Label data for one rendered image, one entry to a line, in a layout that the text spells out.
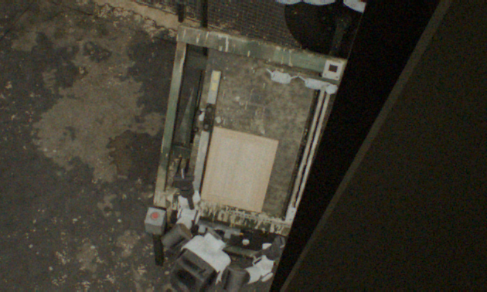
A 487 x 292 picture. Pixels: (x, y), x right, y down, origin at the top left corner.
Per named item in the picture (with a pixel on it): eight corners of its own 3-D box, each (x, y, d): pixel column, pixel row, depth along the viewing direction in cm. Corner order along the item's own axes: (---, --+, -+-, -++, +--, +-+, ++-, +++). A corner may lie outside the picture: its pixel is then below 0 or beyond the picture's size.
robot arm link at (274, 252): (279, 259, 282) (270, 265, 292) (294, 256, 287) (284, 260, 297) (271, 238, 286) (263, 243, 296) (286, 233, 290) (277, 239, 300)
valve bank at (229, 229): (182, 242, 388) (182, 229, 368) (186, 225, 395) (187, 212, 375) (247, 257, 387) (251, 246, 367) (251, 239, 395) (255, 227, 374)
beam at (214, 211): (156, 197, 386) (152, 205, 376) (158, 183, 381) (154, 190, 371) (447, 263, 382) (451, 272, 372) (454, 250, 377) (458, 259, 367)
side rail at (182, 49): (158, 183, 381) (154, 190, 371) (181, 35, 336) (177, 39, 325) (167, 185, 381) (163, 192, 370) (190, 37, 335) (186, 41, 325)
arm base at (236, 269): (244, 294, 306) (235, 298, 296) (225, 286, 312) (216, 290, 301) (250, 270, 305) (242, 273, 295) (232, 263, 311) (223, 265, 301)
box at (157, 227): (145, 232, 370) (144, 222, 355) (150, 217, 376) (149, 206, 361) (161, 235, 370) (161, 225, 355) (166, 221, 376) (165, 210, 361)
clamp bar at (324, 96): (282, 215, 373) (280, 234, 351) (325, 56, 325) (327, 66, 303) (296, 219, 373) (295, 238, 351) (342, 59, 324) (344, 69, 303)
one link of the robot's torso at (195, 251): (198, 319, 304) (216, 284, 284) (153, 284, 313) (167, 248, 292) (225, 289, 327) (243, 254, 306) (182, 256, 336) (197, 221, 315)
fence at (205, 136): (191, 195, 375) (189, 198, 371) (213, 68, 336) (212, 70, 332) (197, 196, 375) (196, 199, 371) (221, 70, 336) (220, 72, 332)
